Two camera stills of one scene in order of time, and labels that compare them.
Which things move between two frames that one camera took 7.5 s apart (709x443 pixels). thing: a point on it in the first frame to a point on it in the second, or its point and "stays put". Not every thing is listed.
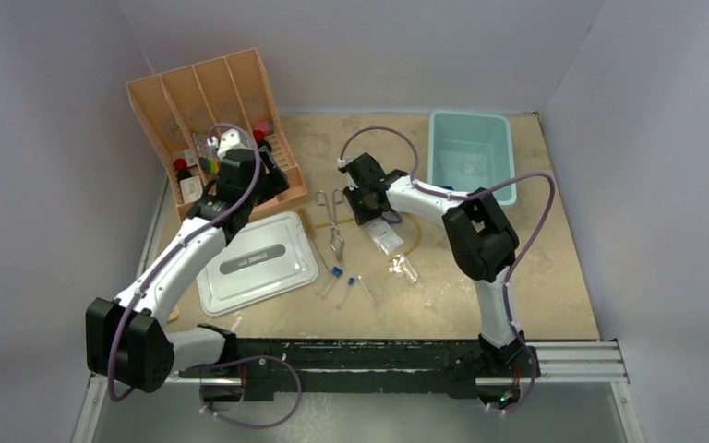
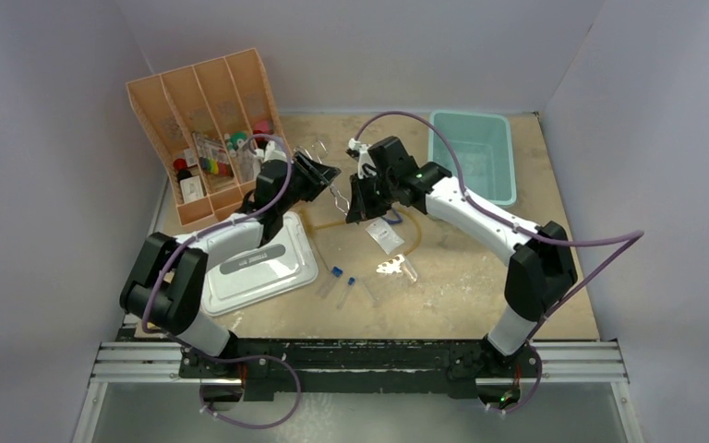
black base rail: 361,368 stays put
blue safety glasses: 393,221 stays put
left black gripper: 274,182 to 316,176
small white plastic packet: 384,235 stays put
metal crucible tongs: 336,243 to 340,202
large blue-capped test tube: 329,281 stays put
